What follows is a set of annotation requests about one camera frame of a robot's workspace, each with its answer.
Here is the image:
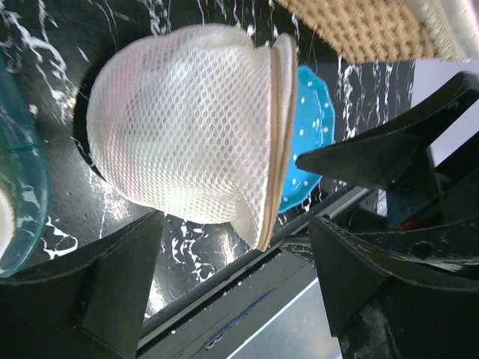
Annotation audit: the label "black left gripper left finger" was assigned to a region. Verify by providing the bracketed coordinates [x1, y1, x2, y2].
[1, 212, 162, 358]

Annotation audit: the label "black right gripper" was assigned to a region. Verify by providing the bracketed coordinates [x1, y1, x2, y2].
[296, 71, 478, 280]

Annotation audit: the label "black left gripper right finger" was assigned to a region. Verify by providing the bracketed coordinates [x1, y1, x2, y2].
[309, 218, 478, 358]

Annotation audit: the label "white mesh laundry bag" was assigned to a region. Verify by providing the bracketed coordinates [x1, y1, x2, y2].
[86, 24, 298, 251]

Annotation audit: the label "cream mug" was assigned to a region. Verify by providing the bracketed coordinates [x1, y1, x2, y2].
[0, 188, 16, 257]

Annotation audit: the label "blue polka dot plate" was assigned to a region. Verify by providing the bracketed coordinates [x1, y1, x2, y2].
[278, 65, 335, 213]

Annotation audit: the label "teal plastic tub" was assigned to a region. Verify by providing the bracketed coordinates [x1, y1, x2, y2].
[1, 59, 50, 278]

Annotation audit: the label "wicker basket with liner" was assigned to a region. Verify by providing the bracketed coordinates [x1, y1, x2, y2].
[280, 0, 478, 64]

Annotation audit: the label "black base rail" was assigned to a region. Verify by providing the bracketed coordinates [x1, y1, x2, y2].
[136, 187, 374, 358]

